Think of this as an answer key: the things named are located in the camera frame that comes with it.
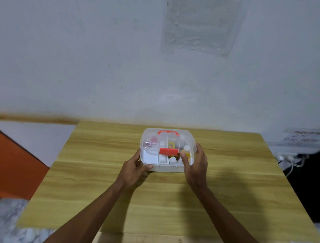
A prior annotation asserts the white power strip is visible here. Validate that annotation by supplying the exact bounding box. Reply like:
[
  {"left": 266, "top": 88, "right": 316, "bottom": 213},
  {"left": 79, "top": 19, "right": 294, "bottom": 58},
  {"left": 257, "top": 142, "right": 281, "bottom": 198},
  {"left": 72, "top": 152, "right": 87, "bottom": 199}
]
[{"left": 276, "top": 152, "right": 310, "bottom": 161}]

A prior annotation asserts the clear storage box red handle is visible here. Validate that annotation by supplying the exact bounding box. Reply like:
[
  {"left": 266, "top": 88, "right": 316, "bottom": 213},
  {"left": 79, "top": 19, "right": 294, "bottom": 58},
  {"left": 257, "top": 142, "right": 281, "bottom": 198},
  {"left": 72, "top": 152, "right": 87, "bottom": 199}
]
[{"left": 139, "top": 128, "right": 197, "bottom": 173}]

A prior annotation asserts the person's right forearm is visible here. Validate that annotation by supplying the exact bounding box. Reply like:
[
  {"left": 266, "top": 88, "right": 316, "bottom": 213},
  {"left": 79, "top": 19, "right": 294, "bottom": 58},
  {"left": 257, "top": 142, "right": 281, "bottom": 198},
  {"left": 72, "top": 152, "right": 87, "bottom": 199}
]
[{"left": 192, "top": 185, "right": 259, "bottom": 243}]

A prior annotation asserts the person's left forearm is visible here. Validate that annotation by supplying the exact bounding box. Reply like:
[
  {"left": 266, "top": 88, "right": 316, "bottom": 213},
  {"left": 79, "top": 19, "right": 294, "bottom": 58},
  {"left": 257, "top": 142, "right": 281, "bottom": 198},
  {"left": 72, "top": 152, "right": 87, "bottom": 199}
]
[{"left": 43, "top": 180, "right": 133, "bottom": 243}]

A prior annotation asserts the orange furniture panel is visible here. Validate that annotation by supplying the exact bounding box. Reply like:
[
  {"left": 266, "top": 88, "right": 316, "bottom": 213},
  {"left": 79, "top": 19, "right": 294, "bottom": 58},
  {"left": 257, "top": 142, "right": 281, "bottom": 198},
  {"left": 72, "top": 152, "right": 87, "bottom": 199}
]
[{"left": 0, "top": 130, "right": 50, "bottom": 201}]

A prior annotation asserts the person's right hand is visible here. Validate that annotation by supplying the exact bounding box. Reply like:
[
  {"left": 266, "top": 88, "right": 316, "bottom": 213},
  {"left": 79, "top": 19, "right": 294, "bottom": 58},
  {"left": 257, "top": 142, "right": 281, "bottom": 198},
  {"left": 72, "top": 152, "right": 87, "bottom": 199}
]
[{"left": 180, "top": 143, "right": 208, "bottom": 189}]

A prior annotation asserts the white cable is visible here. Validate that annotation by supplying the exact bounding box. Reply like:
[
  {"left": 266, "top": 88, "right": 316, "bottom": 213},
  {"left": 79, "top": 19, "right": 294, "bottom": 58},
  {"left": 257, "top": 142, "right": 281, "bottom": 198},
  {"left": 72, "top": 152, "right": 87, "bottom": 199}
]
[{"left": 284, "top": 159, "right": 306, "bottom": 178}]

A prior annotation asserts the white paper sign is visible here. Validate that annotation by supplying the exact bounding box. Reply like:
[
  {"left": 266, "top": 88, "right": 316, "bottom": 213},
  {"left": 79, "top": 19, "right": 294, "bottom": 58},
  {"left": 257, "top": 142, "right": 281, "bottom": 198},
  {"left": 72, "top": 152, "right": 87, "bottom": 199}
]
[{"left": 277, "top": 128, "right": 320, "bottom": 148}]

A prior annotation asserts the clear plastic sheet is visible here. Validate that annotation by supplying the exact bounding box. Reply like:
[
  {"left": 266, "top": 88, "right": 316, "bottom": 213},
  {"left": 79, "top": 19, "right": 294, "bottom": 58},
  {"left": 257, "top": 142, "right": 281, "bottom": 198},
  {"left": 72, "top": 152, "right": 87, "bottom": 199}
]
[{"left": 161, "top": 0, "right": 243, "bottom": 58}]

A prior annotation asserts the person's left hand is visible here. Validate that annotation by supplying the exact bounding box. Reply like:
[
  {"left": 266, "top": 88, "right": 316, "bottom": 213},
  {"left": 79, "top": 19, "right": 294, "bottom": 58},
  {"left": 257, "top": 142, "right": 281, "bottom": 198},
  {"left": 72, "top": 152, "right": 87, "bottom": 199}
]
[{"left": 116, "top": 148, "right": 154, "bottom": 189}]

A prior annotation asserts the pink tape roll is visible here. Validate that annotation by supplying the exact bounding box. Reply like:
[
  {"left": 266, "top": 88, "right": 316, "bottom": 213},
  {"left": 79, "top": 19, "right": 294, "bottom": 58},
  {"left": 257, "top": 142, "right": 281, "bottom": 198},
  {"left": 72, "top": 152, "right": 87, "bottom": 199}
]
[{"left": 145, "top": 136, "right": 159, "bottom": 149}]

